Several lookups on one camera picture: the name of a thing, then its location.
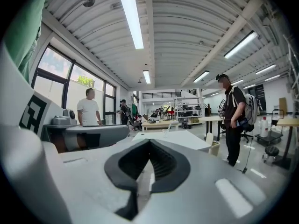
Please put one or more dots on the white table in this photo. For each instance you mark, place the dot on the white table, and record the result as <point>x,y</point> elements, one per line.
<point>182,140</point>

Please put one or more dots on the black office chair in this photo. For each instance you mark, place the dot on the black office chair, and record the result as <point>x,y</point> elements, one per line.
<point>246,132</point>

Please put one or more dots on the round wooden table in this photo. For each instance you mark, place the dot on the round wooden table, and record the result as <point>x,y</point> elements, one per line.
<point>211,119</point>

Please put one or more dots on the beige trash bin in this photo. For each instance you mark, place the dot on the beige trash bin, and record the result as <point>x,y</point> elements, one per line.
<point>215,149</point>

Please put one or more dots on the long ceiling light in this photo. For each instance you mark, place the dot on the long ceiling light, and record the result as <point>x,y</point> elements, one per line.
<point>146,76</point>
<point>240,45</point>
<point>201,76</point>
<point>265,69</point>
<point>132,20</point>

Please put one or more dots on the white shelf unit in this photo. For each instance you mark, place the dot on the white shelf unit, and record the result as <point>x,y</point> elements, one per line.
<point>189,111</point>

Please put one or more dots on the green hanging cloth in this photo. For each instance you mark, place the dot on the green hanging cloth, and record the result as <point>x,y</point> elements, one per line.
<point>134,109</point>

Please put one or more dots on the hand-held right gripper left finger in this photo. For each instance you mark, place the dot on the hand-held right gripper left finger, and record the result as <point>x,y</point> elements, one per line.
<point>93,183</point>

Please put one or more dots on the black platform cart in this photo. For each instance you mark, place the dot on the black platform cart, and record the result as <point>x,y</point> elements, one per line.
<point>268,137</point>

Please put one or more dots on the clear glass beaker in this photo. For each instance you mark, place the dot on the clear glass beaker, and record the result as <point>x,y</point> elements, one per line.
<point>166,134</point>

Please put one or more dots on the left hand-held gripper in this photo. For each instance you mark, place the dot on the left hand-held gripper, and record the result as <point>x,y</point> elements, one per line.
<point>25,97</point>

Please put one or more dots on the person's green shirt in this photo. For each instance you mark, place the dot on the person's green shirt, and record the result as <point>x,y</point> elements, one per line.
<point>25,31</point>

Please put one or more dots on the bag with equipment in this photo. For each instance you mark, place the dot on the bag with equipment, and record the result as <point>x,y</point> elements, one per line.
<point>154,120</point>

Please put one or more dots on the white plastic jug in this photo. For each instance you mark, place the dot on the white plastic jug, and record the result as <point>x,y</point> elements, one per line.
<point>264,127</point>

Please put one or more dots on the round ceiling fixture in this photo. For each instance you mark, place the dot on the round ceiling fixture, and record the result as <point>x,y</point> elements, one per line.
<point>140,80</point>
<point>88,1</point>

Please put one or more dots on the black railing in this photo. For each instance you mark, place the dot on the black railing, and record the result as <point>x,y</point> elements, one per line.
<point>161,94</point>

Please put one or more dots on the wooden desk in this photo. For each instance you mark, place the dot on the wooden desk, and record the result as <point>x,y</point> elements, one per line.
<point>161,124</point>

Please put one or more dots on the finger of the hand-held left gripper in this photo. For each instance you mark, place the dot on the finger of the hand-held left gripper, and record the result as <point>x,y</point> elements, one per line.
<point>105,130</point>

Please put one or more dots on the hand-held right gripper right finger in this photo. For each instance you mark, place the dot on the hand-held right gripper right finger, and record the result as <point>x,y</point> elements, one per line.
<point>198,190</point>

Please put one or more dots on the square wooden table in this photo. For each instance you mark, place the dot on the square wooden table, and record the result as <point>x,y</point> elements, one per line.
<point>288,122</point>

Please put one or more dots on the black framed window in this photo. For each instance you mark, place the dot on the black framed window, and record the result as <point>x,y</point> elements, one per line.
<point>67,76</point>

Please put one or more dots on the black rolling stool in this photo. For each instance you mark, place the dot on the black rolling stool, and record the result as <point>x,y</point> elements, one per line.
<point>271,151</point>

